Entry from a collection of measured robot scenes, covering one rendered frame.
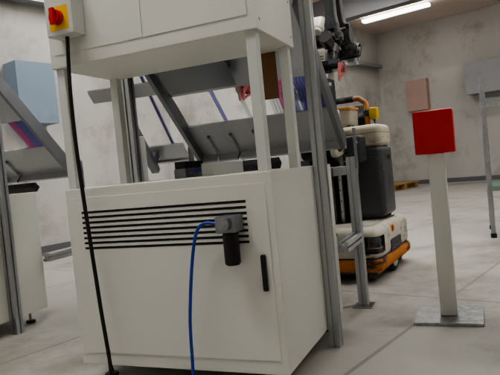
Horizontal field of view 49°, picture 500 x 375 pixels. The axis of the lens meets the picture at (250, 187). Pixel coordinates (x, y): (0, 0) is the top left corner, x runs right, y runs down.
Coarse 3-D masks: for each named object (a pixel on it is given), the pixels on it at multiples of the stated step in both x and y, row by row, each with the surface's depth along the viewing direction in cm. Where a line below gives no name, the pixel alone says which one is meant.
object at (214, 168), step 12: (192, 156) 261; (180, 168) 206; (192, 168) 210; (204, 168) 193; (216, 168) 193; (228, 168) 202; (240, 168) 213; (348, 240) 209; (360, 240) 226; (348, 252) 205
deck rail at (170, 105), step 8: (152, 80) 222; (152, 88) 225; (160, 88) 227; (160, 96) 228; (168, 104) 232; (168, 112) 234; (176, 112) 238; (176, 120) 238; (184, 120) 244; (184, 128) 243; (184, 136) 245; (192, 136) 249; (192, 144) 249; (192, 152) 252; (200, 152) 256; (200, 160) 256
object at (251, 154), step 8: (304, 144) 239; (328, 144) 234; (336, 144) 232; (240, 152) 252; (248, 152) 249; (256, 152) 247; (272, 152) 244; (280, 152) 242; (304, 152) 237; (208, 160) 255; (216, 160) 254; (224, 160) 252; (232, 160) 251
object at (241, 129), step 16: (304, 112) 225; (192, 128) 245; (208, 128) 243; (224, 128) 241; (240, 128) 239; (272, 128) 235; (304, 128) 232; (208, 144) 252; (224, 144) 250; (240, 144) 248; (272, 144) 243
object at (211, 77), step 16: (208, 64) 209; (224, 64) 208; (240, 64) 211; (160, 80) 226; (176, 80) 219; (192, 80) 217; (208, 80) 216; (224, 80) 214; (240, 80) 218; (176, 96) 231
